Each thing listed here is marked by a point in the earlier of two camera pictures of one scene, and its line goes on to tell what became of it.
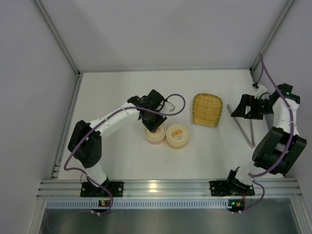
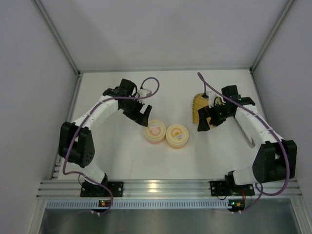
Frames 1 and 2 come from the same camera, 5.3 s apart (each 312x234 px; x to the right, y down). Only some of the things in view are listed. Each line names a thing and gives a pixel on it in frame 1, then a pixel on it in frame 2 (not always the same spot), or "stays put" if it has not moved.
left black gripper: (154, 122) to (136, 110)
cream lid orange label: (177, 134) stays put
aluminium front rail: (271, 187) stays put
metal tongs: (251, 146) stays put
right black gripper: (245, 107) to (212, 117)
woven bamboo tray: (206, 109) stays put
